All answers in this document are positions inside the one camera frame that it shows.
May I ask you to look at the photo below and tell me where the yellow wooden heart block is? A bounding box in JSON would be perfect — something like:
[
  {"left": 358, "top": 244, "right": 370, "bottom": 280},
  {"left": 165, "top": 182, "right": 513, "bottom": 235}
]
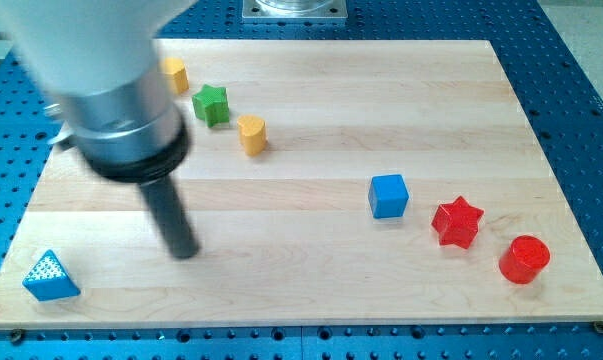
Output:
[{"left": 237, "top": 115, "right": 267, "bottom": 156}]

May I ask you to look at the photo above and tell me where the blue wooden cube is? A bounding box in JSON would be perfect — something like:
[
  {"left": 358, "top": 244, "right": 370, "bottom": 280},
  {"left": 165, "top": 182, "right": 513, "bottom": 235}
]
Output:
[{"left": 368, "top": 174, "right": 409, "bottom": 219}]

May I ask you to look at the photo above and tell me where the blue wooden triangle block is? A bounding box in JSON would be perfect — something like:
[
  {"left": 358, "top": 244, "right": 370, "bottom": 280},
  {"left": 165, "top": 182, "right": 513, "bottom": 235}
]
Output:
[{"left": 22, "top": 250, "right": 81, "bottom": 302}]

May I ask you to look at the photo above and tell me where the light wooden board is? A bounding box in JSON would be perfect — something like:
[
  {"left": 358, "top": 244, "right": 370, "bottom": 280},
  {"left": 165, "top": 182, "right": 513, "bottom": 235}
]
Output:
[{"left": 0, "top": 39, "right": 603, "bottom": 329}]

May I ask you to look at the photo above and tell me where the blue perforated metal table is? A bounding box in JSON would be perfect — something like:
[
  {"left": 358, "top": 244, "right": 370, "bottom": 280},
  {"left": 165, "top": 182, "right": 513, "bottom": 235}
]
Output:
[{"left": 0, "top": 1, "right": 603, "bottom": 359}]

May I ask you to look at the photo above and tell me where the red wooden star block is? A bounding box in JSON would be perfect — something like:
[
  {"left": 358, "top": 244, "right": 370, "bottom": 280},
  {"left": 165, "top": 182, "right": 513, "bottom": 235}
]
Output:
[{"left": 431, "top": 196, "right": 484, "bottom": 249}]

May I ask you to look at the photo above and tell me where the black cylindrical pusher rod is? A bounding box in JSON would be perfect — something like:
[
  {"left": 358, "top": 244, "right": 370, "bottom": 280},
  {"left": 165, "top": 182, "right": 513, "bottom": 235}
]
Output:
[{"left": 139, "top": 176, "right": 199, "bottom": 259}]

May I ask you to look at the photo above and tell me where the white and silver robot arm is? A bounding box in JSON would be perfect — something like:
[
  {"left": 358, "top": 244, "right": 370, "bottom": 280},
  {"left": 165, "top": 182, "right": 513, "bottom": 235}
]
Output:
[{"left": 0, "top": 0, "right": 199, "bottom": 259}]

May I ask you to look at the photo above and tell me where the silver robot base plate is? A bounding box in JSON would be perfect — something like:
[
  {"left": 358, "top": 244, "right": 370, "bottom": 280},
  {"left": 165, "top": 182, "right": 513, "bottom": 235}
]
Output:
[{"left": 242, "top": 0, "right": 348, "bottom": 20}]

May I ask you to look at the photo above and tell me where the red wooden cylinder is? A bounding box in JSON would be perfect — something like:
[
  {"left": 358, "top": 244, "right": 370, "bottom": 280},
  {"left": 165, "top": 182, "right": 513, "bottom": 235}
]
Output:
[{"left": 498, "top": 235, "right": 551, "bottom": 284}]

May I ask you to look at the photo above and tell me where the green wooden star block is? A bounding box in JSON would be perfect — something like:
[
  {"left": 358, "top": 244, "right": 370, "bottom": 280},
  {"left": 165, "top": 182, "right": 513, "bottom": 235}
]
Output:
[{"left": 192, "top": 84, "right": 230, "bottom": 128}]

